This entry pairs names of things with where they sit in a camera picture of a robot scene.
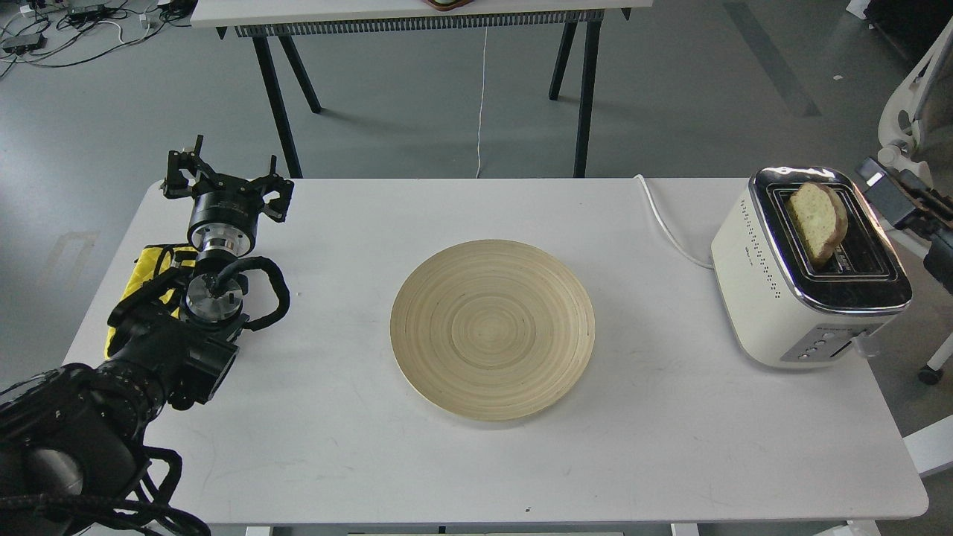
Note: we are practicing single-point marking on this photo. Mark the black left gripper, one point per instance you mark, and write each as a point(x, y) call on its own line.
point(226, 211)

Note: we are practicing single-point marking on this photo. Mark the yellow quilted cloth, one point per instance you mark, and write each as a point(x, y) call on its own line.
point(153, 261)

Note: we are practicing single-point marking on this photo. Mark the round wooden plate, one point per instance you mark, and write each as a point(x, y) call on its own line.
point(492, 330)

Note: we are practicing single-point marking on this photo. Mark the slice of bread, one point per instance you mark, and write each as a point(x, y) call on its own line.
point(821, 220)

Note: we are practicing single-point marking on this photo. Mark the background table with black legs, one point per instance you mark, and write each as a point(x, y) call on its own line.
point(262, 21)

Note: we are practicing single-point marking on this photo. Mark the white chrome toaster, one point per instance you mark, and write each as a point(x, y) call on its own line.
point(788, 311)

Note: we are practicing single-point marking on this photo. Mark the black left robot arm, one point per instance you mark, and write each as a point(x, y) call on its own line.
point(73, 438)

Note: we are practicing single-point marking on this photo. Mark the white office chair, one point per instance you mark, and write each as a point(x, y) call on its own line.
point(915, 127)

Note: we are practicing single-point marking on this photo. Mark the brown object on background table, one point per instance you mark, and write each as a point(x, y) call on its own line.
point(446, 5)

